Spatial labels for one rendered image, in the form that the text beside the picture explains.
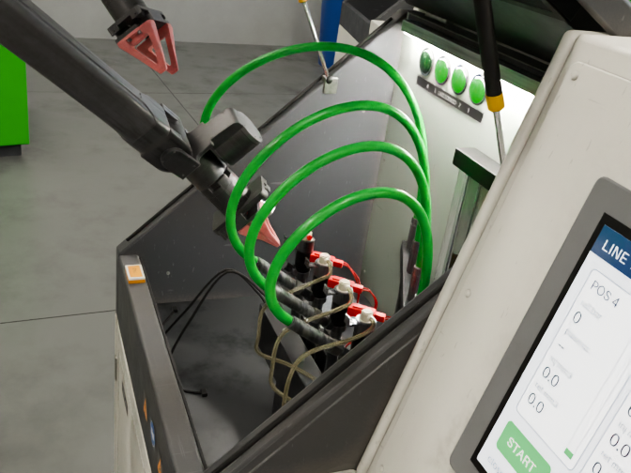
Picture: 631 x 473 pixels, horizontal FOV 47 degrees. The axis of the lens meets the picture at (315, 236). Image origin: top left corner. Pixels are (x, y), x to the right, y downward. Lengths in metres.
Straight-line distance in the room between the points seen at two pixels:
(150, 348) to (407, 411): 0.48
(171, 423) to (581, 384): 0.59
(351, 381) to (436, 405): 0.11
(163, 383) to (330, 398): 0.33
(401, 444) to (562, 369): 0.27
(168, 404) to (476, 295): 0.50
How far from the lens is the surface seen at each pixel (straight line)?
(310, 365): 1.14
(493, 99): 0.82
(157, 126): 1.00
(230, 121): 1.05
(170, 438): 1.04
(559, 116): 0.77
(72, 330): 2.93
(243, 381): 1.33
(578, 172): 0.74
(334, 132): 1.47
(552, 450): 0.72
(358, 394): 0.91
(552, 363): 0.72
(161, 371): 1.15
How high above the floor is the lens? 1.65
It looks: 26 degrees down
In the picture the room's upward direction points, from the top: 8 degrees clockwise
